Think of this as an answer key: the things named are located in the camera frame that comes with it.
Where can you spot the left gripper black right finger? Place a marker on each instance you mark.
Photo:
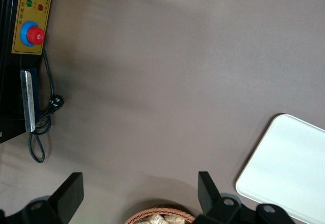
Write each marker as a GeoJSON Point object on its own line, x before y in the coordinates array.
{"type": "Point", "coordinates": [209, 196]}

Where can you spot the cream rectangular tray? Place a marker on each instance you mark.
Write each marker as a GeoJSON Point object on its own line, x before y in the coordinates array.
{"type": "Point", "coordinates": [284, 163]}

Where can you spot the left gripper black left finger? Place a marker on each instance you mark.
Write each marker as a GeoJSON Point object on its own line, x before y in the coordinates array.
{"type": "Point", "coordinates": [71, 196]}

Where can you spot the black machine with yellow panel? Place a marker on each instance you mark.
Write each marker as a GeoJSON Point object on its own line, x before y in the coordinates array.
{"type": "Point", "coordinates": [30, 10]}

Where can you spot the clear wrapped cracker snack pack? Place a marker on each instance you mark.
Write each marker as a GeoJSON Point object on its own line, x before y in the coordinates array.
{"type": "Point", "coordinates": [175, 219]}
{"type": "Point", "coordinates": [155, 219]}

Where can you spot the dark brown wicker basket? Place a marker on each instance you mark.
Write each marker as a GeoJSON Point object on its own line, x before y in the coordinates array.
{"type": "Point", "coordinates": [160, 209]}

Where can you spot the red emergency stop button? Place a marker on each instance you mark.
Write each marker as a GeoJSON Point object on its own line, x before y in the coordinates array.
{"type": "Point", "coordinates": [35, 34]}

